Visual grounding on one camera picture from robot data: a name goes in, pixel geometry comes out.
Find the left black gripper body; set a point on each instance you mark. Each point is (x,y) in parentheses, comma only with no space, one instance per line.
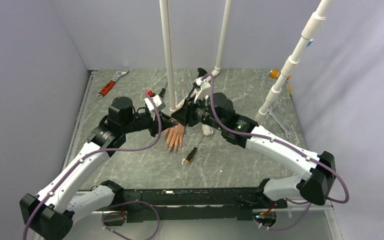
(153,129)

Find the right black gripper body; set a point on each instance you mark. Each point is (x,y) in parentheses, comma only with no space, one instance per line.
(197,112)

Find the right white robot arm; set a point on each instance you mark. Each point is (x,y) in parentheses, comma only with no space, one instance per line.
(313,172)

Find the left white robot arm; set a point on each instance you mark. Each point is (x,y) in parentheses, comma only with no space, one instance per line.
(52,212)

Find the mannequin practice hand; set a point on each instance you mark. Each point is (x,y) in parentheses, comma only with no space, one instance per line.
(174,137)

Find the black yellow screwdriver far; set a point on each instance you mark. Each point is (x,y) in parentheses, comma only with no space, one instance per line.
(163,91)

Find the black yellow screwdriver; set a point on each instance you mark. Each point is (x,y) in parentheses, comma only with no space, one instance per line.
(163,91)
(189,158)

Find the black yellow screwdriver near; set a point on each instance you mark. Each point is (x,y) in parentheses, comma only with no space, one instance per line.
(189,158)

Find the red adjustable wrench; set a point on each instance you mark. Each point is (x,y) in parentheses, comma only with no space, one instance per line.
(105,89)

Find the orange yellow tool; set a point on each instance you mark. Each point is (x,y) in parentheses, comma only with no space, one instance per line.
(275,73)

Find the silver combination wrench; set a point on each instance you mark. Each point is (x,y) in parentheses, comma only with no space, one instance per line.
(287,133)

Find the white angled PVC pole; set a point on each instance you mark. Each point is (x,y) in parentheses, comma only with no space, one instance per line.
(309,31)

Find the green hose nozzle fitting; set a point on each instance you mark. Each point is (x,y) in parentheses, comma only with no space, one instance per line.
(207,130)

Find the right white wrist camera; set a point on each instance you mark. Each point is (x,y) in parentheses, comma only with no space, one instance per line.
(201,88)

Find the black suction mount stalk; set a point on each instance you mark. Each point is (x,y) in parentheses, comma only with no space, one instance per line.
(201,72)

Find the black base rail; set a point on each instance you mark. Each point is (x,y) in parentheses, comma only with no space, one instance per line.
(240,203)

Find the white PVC pipe frame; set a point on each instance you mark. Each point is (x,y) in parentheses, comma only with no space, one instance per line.
(165,23)

